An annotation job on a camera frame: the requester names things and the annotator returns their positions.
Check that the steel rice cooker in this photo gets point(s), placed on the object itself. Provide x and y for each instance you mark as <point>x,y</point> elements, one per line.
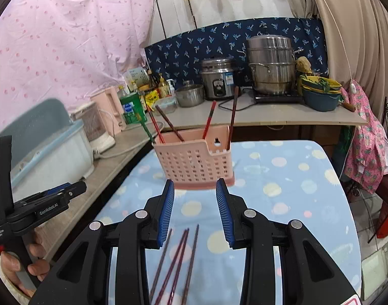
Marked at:
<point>219,82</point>

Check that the yellow oil bottle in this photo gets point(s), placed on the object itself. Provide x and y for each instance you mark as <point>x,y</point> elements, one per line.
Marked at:
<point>164,89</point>

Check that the yellow green bowl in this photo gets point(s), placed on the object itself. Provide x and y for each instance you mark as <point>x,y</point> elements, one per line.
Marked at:
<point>321,84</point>

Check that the black induction cooker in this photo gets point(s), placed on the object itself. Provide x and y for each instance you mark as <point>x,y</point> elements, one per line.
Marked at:
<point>276,98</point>

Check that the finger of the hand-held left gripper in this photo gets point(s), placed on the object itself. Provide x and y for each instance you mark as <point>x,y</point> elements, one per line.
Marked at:
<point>2,178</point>
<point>70,189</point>

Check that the white glass jar appliance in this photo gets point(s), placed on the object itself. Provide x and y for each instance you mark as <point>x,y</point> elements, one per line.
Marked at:
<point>94,130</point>

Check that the yellow packet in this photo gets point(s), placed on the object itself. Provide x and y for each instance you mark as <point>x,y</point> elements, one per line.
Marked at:
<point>152,98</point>

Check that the blue plastic basin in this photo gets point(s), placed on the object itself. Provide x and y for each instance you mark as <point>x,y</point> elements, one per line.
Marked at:
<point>321,101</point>

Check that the pink pineapple print apron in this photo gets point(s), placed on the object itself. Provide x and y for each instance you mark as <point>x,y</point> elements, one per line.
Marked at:
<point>365,146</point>

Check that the person's left hand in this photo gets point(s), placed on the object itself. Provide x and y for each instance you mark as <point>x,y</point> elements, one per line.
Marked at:
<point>38,268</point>

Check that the tan loofah sponge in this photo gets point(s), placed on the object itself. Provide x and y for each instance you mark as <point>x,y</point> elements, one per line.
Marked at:
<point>303,65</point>

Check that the dark sauce bottle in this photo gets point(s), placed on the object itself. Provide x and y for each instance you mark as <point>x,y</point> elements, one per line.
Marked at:
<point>152,81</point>

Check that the clear plastic food container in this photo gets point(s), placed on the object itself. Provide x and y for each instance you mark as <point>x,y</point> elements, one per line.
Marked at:
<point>166,104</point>

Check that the white pump bottle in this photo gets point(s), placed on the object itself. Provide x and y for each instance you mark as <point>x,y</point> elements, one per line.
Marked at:
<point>171,89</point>

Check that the large steel steamer pot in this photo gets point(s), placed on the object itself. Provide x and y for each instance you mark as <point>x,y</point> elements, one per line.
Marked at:
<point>271,66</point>

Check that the pink electric kettle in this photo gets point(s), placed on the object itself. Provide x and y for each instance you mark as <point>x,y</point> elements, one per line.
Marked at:
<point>110,108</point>

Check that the pink dotted curtain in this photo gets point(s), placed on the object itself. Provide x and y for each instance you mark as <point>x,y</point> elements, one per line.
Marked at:
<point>70,38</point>

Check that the blue floral cloth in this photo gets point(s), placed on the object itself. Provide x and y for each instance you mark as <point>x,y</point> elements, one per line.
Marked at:
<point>187,50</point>

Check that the blue dotted tablecloth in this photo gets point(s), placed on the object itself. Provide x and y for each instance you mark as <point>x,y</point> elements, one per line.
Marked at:
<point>276,171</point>

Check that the pink perforated utensil basket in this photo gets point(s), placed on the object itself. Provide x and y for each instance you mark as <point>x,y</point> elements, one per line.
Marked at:
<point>187,165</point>

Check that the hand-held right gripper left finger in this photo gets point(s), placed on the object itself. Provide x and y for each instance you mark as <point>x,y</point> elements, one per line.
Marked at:
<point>167,213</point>

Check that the red chopstick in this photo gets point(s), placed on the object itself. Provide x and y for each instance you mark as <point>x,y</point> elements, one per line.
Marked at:
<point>156,124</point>
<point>209,119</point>

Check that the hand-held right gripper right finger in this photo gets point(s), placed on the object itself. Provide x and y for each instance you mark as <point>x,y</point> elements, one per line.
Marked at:
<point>224,216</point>

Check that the green dish soap bottle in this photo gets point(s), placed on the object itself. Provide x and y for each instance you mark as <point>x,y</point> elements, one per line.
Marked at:
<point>133,108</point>

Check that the small steel pot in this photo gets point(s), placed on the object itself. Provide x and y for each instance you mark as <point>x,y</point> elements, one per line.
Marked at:
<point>189,97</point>

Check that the dark brown chopstick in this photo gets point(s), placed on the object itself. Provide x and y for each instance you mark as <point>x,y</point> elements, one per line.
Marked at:
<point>160,263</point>
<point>172,262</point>
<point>190,267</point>
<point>176,276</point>
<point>170,123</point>
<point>233,114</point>

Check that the beige curtain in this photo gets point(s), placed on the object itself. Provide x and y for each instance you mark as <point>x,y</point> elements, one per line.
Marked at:
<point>356,31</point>

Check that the green chopstick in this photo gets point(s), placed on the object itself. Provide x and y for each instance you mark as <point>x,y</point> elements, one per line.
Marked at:
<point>146,129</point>

